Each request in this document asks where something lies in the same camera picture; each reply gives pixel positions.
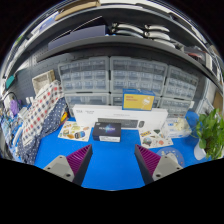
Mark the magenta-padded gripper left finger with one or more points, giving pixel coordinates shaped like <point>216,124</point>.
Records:
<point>61,165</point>

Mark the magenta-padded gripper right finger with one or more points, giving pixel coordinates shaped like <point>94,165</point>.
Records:
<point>163,166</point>

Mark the colourful sticker sheet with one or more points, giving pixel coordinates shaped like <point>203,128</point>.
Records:
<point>155,138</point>

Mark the food sticker sheet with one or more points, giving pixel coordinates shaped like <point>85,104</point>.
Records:
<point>73,131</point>

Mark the clear box of gloves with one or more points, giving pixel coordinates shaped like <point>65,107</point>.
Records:
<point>178,126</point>

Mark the navy polka dot cloth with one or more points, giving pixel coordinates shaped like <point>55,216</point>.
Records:
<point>50,123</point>

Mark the yellow object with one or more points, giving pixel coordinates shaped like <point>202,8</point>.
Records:
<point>64,117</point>

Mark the long white keyboard box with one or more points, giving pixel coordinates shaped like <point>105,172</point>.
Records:
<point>86,115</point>

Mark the small black box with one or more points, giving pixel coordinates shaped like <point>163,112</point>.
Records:
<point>106,130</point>

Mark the green potted plant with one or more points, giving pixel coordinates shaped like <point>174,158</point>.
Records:
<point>210,130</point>

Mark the red blue checked cloth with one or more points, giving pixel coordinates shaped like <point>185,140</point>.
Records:
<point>40,106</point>

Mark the yellow and blue box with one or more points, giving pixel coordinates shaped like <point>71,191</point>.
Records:
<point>138,100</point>

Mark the purple toy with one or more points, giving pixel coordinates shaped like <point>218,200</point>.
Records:
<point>14,107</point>

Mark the brown cardboard piece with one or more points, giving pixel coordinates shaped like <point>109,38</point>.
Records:
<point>219,103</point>

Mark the large grey drawer cabinet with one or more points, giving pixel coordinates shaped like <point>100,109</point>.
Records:
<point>83,75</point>
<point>181,83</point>
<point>138,75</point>

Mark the white wicker basket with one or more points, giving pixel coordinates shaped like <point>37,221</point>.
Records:
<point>43,80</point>

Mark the teal wall bin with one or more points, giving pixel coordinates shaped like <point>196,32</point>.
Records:
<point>10,82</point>

